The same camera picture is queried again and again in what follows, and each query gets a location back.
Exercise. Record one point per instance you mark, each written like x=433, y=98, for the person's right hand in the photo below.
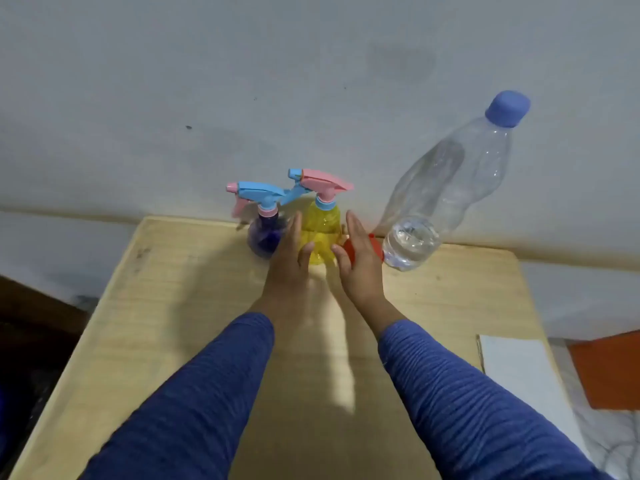
x=362, y=279

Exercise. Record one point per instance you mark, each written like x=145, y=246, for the person's left hand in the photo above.
x=285, y=274

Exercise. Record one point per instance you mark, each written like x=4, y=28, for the orange plastic funnel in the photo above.
x=377, y=249

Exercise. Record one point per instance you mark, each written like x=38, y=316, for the yellow spray bottle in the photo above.
x=320, y=227

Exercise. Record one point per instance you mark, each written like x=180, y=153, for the clear plastic water bottle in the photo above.
x=450, y=194

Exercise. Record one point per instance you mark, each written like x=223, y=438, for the blue bottle cap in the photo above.
x=507, y=108

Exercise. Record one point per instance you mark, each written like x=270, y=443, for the person's right forearm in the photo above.
x=460, y=414

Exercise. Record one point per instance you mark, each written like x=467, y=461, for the person's left forearm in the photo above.
x=190, y=409

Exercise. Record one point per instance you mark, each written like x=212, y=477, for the white paper sheet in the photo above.
x=520, y=374

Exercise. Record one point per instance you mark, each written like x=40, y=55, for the orange furniture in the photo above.
x=610, y=369

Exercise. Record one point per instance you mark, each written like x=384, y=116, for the black plastic stool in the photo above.
x=25, y=374

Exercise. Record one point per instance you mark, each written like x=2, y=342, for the brown wooden door frame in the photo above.
x=35, y=304

